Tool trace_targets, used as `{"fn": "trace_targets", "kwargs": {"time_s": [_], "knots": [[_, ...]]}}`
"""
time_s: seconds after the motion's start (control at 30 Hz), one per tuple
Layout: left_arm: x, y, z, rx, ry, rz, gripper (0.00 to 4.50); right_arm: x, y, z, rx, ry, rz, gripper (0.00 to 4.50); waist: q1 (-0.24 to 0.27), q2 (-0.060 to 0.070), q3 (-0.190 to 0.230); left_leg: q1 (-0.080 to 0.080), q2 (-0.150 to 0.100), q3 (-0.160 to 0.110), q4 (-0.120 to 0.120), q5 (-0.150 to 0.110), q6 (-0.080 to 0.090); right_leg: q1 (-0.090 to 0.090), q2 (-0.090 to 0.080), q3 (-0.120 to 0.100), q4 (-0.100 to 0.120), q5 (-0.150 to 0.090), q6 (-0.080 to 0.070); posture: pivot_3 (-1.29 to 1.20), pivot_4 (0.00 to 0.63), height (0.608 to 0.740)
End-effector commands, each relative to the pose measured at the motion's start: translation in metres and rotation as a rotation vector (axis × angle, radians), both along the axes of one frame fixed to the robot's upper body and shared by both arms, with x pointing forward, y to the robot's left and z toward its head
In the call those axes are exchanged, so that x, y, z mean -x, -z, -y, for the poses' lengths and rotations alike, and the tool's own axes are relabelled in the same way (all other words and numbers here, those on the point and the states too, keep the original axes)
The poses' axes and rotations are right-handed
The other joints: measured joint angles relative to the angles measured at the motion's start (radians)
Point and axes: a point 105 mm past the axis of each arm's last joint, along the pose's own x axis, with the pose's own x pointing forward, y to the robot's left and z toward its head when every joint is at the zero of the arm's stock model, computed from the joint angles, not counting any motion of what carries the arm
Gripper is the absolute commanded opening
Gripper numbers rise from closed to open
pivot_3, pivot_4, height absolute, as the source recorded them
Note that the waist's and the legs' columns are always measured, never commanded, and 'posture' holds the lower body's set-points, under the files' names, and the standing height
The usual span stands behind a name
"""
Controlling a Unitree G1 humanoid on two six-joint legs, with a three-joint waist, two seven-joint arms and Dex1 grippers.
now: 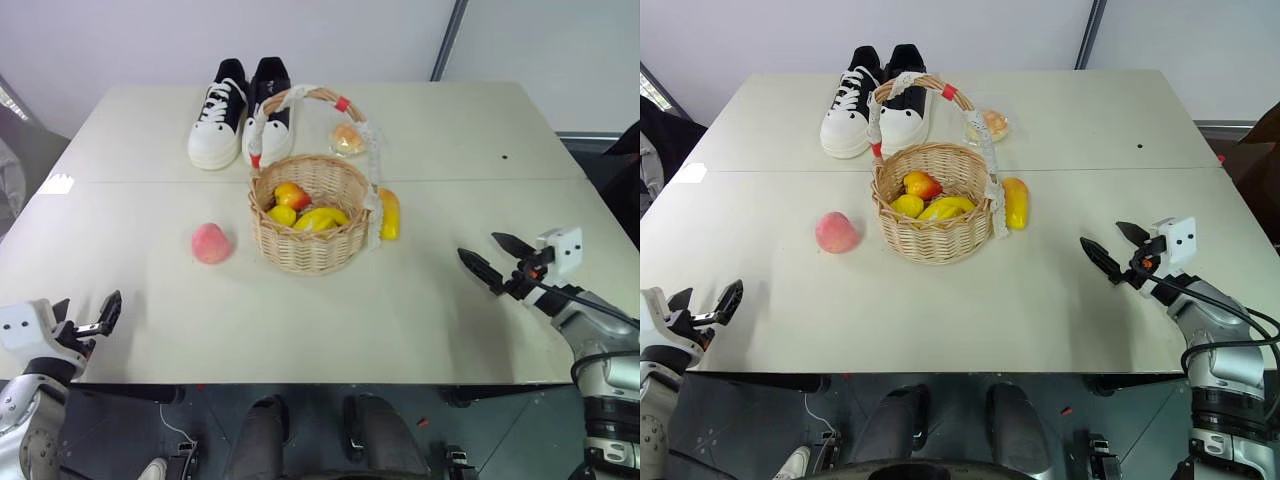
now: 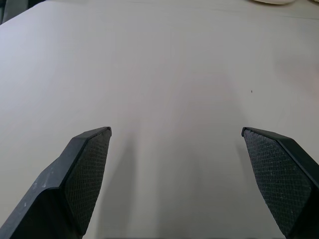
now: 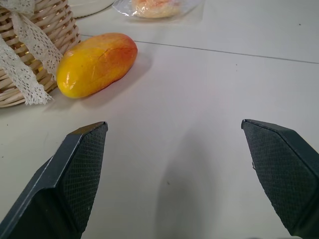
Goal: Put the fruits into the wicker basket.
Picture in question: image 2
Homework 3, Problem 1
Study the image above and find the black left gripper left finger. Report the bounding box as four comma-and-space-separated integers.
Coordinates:
0, 126, 112, 239

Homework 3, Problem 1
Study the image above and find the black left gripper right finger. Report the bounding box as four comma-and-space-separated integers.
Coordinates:
241, 126, 319, 239

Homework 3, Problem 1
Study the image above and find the white object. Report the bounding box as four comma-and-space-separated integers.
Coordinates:
250, 0, 302, 6

